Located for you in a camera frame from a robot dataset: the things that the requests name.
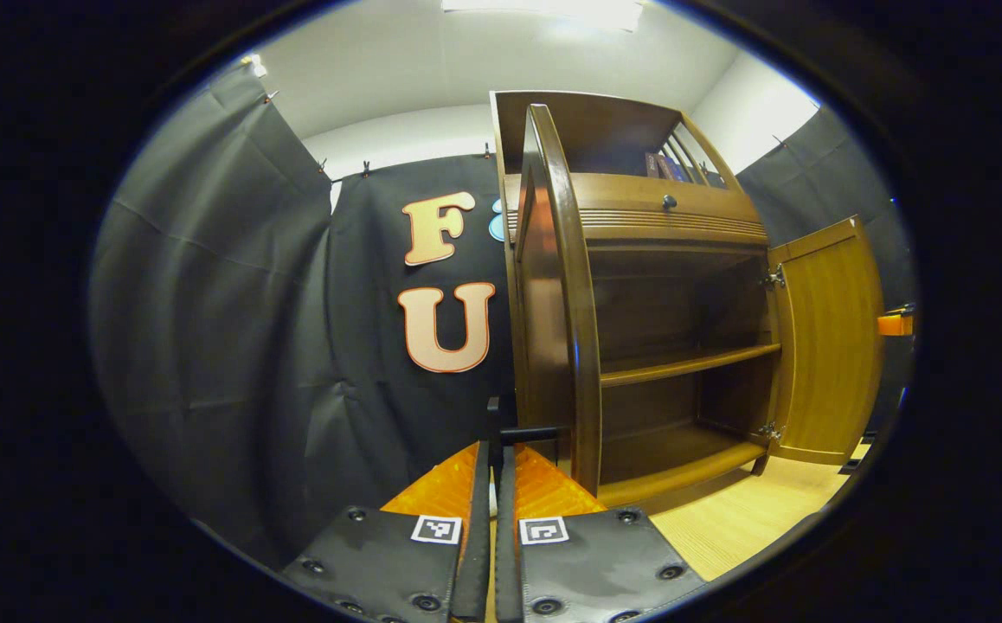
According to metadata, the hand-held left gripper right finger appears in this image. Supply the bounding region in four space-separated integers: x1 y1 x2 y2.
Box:
494 443 710 623

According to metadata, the black door handle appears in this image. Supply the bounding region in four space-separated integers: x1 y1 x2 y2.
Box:
485 396 573 472

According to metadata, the wooden double-door shoe cabinet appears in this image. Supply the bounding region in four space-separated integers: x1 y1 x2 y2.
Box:
490 90 887 510

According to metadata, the black backdrop cloth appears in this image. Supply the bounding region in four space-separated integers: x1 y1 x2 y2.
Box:
90 65 917 572

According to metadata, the wooden inner shelf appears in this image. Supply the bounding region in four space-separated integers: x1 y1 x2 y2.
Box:
598 343 783 388

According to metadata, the wooden cabinet drawer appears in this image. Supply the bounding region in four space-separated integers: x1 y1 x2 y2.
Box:
505 171 770 247

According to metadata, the wooden shoe cabinet door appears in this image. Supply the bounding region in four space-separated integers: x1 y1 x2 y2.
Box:
752 215 887 477
514 104 603 498

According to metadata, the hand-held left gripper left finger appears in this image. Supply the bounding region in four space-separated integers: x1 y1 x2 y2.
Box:
280 440 493 623

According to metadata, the large ceiling light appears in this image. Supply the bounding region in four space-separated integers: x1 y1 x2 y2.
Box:
440 0 645 31

